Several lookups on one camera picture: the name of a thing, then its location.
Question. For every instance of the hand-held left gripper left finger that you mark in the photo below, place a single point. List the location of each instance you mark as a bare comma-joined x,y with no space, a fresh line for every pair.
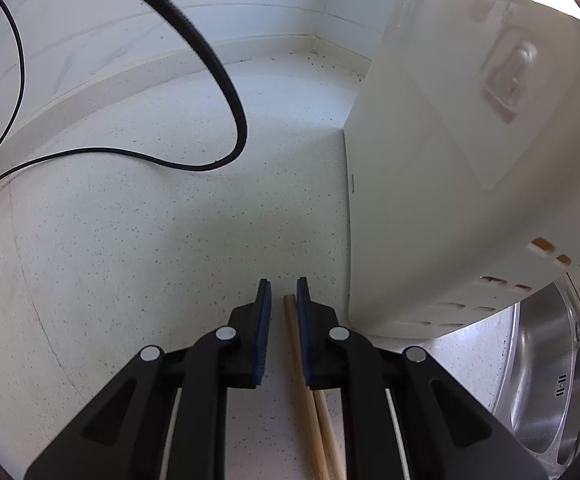
262,340

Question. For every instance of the light wooden chopstick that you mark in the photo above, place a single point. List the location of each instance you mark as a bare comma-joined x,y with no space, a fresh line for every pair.
310,425
331,440

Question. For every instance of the clear adhesive hook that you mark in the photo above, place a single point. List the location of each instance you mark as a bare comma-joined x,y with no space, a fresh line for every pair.
512,80

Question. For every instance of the stainless steel sink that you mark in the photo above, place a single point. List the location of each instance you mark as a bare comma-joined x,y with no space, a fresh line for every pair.
534,360

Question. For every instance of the cream plastic utensil holder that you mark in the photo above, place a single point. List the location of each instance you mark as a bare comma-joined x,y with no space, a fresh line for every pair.
444,185

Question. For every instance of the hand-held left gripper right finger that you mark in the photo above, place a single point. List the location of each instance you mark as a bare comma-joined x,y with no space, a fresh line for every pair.
306,340

